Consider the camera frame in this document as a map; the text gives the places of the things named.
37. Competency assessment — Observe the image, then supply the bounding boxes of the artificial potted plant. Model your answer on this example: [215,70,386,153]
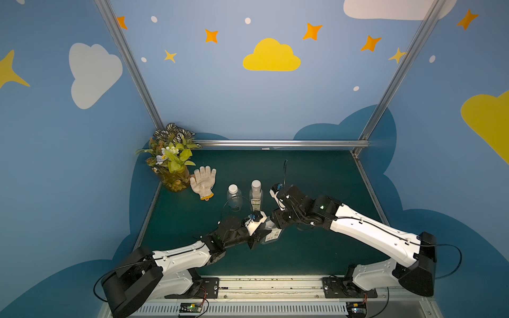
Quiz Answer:
[136,123,201,192]

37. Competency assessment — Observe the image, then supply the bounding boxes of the table rail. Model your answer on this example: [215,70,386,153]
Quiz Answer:
[351,148,390,225]
[133,182,162,250]

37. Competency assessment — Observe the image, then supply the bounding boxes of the round clear plastic bottle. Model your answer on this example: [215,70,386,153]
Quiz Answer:
[227,189,243,211]

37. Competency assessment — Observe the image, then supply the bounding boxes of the white knitted work glove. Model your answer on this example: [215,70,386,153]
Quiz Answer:
[190,166,217,201]

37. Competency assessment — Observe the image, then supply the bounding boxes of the right aluminium frame post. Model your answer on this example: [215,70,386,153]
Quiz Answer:
[359,0,447,143]

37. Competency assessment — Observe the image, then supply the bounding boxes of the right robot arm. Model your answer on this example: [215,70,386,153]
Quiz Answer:
[270,184,437,298]

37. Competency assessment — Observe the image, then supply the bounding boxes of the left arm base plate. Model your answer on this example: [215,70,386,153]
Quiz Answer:
[164,277,220,299]

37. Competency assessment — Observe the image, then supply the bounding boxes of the right circuit board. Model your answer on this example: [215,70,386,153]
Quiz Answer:
[346,302,367,318]

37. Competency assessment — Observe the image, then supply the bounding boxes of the white bottle cap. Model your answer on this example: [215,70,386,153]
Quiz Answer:
[228,184,239,194]
[251,180,262,191]

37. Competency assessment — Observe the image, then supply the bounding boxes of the circuit board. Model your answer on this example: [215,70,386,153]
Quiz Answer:
[346,302,367,318]
[178,303,204,315]

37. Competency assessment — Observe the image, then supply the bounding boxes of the right side table rail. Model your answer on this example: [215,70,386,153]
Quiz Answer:
[351,148,390,225]

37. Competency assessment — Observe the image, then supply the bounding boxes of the tall clear labelled bottle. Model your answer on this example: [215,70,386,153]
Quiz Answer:
[249,186,263,211]

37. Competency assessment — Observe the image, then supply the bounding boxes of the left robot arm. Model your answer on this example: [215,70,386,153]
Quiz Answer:
[100,212,280,317]

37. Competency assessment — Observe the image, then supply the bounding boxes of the aluminium back rail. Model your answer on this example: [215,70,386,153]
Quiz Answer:
[197,139,369,148]

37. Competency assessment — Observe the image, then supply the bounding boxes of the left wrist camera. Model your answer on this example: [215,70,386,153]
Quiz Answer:
[244,211,267,236]

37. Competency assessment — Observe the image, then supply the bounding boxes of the left side table rail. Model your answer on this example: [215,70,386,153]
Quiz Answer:
[133,182,162,250]

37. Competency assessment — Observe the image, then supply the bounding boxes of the left circuit board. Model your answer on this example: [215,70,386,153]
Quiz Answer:
[178,303,204,315]

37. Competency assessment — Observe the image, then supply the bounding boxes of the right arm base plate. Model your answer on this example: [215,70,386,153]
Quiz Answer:
[322,276,378,299]

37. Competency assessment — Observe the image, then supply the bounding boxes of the square clear plastic bottle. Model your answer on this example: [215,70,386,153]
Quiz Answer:
[262,220,283,245]

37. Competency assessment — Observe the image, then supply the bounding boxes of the left aluminium frame post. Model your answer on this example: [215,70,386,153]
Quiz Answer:
[95,0,164,129]

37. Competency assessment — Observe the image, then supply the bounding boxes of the aluminium frame post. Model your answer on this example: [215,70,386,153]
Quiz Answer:
[95,0,164,129]
[359,0,447,143]

